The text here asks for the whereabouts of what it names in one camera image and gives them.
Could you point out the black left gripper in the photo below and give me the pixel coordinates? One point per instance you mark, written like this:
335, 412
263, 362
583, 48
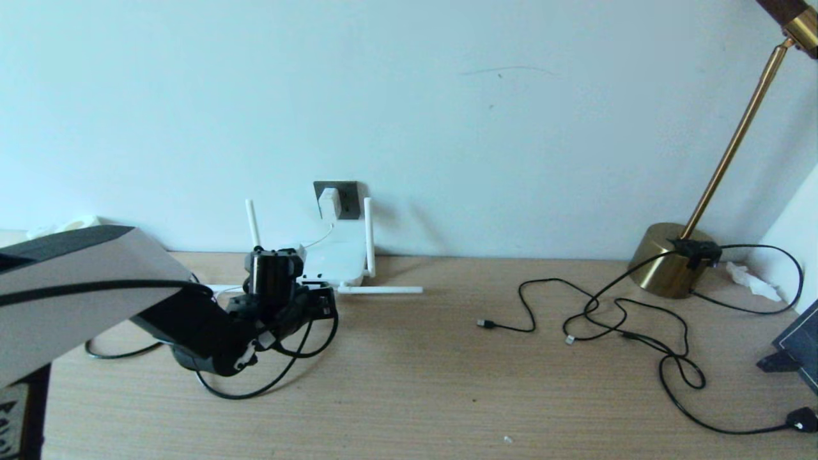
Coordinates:
316, 303

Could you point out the white power adapter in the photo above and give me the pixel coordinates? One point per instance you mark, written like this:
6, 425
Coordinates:
330, 204

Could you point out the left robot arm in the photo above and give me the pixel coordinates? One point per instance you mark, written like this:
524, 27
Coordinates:
77, 294

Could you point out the white router with antennas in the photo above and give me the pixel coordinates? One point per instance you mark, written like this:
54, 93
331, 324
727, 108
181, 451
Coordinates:
342, 255

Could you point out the white paper roll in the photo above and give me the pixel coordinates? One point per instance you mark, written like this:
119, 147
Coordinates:
64, 225

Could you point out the brass desk lamp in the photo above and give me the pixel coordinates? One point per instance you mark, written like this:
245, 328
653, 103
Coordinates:
664, 268

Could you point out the crumpled white tissue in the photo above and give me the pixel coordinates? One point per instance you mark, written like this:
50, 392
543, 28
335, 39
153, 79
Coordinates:
754, 281

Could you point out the black plastic stand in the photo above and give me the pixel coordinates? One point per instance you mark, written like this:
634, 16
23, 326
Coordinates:
776, 363

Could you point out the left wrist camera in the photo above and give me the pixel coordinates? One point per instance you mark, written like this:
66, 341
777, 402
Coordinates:
300, 254

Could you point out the grey wall socket plate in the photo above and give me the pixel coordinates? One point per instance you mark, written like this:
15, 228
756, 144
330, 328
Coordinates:
351, 195

